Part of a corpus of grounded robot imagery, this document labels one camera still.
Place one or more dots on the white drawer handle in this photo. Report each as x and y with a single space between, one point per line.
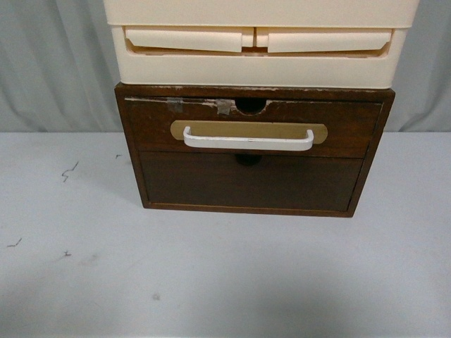
248 143

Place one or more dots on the brown wooden drawer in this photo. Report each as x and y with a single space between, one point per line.
350 125
224 182

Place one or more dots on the right grey tape piece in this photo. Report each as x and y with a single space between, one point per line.
223 106

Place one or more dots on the grey tape piece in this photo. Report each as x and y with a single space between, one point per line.
175 104
223 106

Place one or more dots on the dark brown wooden cabinet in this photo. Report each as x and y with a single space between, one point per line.
250 101

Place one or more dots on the left grey tape piece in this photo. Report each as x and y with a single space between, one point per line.
175 104

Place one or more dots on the left cream plastic flap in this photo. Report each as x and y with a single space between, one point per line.
202 40

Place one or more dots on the cream plastic flap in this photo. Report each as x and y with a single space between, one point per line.
300 40
202 40

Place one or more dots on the cream plastic storage box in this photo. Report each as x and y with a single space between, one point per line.
254 66

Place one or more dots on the right cream plastic flap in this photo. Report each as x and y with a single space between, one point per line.
300 40

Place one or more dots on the white background curtain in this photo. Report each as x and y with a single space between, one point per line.
59 69

